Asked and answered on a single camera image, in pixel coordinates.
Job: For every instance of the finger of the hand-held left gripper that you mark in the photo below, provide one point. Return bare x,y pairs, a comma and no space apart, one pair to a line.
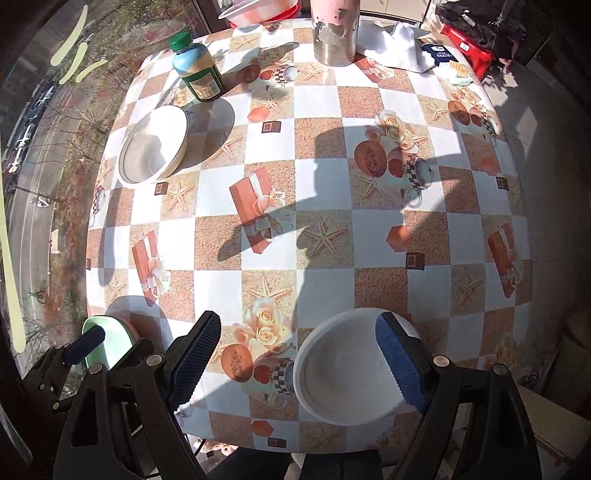
83,346
131,350

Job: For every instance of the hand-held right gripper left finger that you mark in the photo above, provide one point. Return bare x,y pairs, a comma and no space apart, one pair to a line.
194,360

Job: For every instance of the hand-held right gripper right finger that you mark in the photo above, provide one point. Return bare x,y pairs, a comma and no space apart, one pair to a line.
404,364

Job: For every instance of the green square plate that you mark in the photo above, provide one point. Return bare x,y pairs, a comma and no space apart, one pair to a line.
113,328

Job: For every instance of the plain white bowl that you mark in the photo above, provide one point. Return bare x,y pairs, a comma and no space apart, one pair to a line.
346,369

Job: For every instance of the long yellow window decal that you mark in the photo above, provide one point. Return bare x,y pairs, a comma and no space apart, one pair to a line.
11,286

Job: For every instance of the person's leg in jeans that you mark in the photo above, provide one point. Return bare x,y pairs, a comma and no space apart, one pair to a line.
258,466

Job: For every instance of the beige cardboard box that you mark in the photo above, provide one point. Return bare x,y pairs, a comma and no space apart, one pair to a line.
554,420

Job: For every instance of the checkered printed tablecloth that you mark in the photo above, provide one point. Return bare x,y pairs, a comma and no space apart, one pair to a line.
323,207

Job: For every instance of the green capped bottle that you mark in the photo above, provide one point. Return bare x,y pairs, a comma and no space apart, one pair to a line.
201,69

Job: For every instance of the pale green packet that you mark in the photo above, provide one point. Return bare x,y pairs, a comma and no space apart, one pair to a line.
459,76

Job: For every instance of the dark blue packet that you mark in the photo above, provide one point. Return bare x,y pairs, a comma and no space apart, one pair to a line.
438,55

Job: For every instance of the white cloth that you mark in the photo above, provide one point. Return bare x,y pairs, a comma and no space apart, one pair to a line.
392,46

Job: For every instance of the red box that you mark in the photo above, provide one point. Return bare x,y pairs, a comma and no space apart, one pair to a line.
468,46

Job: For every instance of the pink peeling metal flask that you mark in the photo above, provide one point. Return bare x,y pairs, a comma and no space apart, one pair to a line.
334,32

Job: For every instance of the black bag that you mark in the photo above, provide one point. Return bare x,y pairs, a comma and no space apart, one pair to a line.
480,18

